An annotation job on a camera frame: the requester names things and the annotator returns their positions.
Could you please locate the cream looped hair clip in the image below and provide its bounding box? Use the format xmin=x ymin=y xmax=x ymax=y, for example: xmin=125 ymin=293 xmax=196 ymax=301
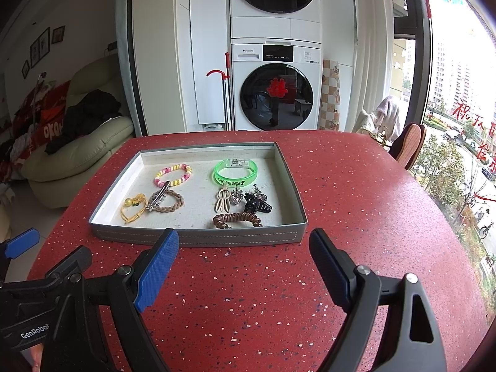
xmin=212 ymin=188 xmax=231 ymax=215

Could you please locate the red-handled mop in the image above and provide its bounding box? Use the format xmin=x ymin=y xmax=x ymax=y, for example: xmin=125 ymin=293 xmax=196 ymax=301
xmin=206 ymin=52 xmax=233 ymax=131

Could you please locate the brown chair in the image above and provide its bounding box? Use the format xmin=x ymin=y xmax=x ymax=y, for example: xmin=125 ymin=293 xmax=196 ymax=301
xmin=388 ymin=123 xmax=427 ymax=171

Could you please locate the red printed blanket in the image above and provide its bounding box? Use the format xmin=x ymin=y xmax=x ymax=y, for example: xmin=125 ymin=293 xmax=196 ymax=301
xmin=15 ymin=81 xmax=72 ymax=148

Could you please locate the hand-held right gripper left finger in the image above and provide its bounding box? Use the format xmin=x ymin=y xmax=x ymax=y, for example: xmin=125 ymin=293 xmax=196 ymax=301
xmin=41 ymin=228 xmax=179 ymax=372

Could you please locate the black clothing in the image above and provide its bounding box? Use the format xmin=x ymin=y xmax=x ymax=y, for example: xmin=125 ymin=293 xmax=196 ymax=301
xmin=44 ymin=90 xmax=122 ymax=155

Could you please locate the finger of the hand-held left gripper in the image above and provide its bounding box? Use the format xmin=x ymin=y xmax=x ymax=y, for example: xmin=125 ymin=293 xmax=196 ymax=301
xmin=6 ymin=228 xmax=40 ymax=260
xmin=46 ymin=245 xmax=92 ymax=280

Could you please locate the black hair claw clip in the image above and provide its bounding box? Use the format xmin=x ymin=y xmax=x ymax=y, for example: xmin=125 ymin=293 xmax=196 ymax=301
xmin=242 ymin=194 xmax=274 ymax=215

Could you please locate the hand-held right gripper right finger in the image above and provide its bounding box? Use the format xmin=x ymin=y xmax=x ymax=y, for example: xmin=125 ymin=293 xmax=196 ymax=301
xmin=309 ymin=228 xmax=448 ymax=372

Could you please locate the red window lettering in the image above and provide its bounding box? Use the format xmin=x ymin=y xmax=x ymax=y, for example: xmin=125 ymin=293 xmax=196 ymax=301
xmin=451 ymin=101 xmax=496 ymax=181

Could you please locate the large black picture frame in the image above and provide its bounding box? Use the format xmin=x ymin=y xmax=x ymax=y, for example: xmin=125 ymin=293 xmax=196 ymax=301
xmin=30 ymin=27 xmax=51 ymax=63

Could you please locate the silver metal hair clip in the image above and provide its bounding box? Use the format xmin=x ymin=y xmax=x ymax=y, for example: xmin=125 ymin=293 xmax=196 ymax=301
xmin=147 ymin=180 xmax=171 ymax=212

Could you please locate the cream sofa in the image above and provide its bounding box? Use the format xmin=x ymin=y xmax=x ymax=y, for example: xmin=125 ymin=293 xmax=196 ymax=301
xmin=21 ymin=55 xmax=135 ymax=209

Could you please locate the white fluffy cloth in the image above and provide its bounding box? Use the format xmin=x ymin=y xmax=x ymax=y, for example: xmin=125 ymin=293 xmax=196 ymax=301
xmin=374 ymin=96 xmax=401 ymax=142

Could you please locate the white cabinet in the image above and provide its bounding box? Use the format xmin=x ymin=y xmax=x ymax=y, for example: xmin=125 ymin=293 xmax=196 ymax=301
xmin=130 ymin=0 xmax=396 ymax=137

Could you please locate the pile of clothes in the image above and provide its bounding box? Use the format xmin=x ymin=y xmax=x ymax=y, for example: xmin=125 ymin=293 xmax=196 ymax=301
xmin=0 ymin=112 xmax=43 ymax=187

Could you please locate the pink yellow beaded bracelet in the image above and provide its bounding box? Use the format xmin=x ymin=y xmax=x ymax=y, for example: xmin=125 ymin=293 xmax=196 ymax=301
xmin=154 ymin=164 xmax=193 ymax=188

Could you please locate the green plastic bangle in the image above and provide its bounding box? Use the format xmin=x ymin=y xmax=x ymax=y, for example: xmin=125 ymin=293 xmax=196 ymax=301
xmin=214 ymin=159 xmax=259 ymax=187

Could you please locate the checkered beige panel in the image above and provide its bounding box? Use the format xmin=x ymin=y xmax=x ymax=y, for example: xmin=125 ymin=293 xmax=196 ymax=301
xmin=320 ymin=60 xmax=342 ymax=131

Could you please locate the brown braided bracelet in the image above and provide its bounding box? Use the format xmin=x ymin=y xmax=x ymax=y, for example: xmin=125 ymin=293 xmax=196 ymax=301
xmin=149 ymin=190 xmax=184 ymax=214

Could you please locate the grey jewelry tray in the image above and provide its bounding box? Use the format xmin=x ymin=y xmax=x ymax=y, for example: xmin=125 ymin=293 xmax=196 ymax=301
xmin=88 ymin=142 xmax=308 ymax=248

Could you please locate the yellow cord bracelet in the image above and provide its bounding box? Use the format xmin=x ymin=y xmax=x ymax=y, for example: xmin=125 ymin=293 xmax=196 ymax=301
xmin=120 ymin=197 xmax=150 ymax=224

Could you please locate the white washing machine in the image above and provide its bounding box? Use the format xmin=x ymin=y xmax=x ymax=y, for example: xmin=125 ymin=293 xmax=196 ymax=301
xmin=230 ymin=38 xmax=323 ymax=131

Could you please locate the brown spiral hair tie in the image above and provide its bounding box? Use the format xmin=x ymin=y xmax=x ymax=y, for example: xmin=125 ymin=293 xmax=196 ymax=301
xmin=212 ymin=211 xmax=264 ymax=230

